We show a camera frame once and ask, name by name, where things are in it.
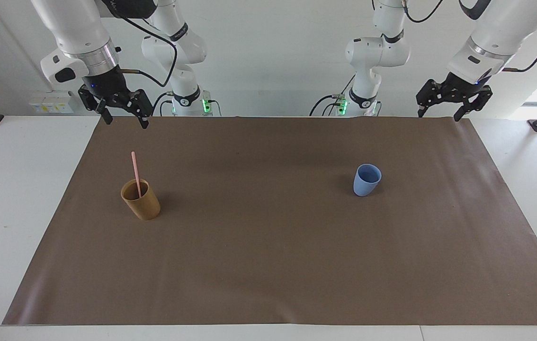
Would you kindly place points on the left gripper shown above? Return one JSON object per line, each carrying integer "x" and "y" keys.
{"x": 465, "y": 86}

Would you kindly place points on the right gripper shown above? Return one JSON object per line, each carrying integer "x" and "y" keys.
{"x": 107, "y": 85}

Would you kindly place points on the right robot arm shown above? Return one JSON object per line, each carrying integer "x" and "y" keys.
{"x": 79, "y": 23}

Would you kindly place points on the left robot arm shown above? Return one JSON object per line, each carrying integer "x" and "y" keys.
{"x": 500, "y": 28}

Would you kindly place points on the pink chopstick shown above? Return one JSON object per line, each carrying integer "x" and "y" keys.
{"x": 135, "y": 170}

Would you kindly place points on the brown cup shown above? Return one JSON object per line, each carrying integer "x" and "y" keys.
{"x": 144, "y": 206}

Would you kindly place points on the blue cup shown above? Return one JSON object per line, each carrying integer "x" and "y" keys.
{"x": 365, "y": 185}

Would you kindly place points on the white wall socket strip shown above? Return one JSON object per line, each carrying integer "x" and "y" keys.
{"x": 53, "y": 103}

